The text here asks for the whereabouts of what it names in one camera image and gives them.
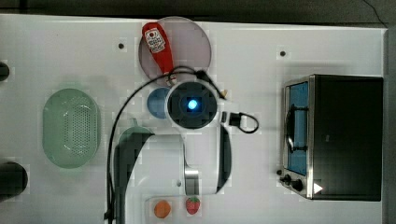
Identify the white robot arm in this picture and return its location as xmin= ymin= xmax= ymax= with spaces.
xmin=113 ymin=80 xmax=232 ymax=224

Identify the black steel toaster oven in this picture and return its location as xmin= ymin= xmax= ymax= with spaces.
xmin=277 ymin=75 xmax=384 ymax=202

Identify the blue cup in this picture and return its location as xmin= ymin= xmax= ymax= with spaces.
xmin=147 ymin=88 xmax=170 ymax=119

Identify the grey round plate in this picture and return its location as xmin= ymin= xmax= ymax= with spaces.
xmin=138 ymin=17 xmax=212 ymax=80

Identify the green mug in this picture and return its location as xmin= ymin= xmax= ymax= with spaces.
xmin=119 ymin=119 xmax=153 ymax=148

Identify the red ketchup bottle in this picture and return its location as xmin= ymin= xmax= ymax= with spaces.
xmin=142 ymin=22 xmax=177 ymax=86

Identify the red toy strawberry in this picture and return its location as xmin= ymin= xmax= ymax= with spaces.
xmin=185 ymin=197 xmax=201 ymax=215

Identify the orange toy fruit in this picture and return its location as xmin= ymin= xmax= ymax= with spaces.
xmin=154 ymin=200 xmax=171 ymax=218

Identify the green oval colander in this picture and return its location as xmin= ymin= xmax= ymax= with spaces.
xmin=42 ymin=89 xmax=100 ymax=169

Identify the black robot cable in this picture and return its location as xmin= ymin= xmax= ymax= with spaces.
xmin=104 ymin=65 xmax=260 ymax=224

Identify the black cylinder mount with green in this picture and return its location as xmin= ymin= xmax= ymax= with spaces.
xmin=0 ymin=161 xmax=28 ymax=202

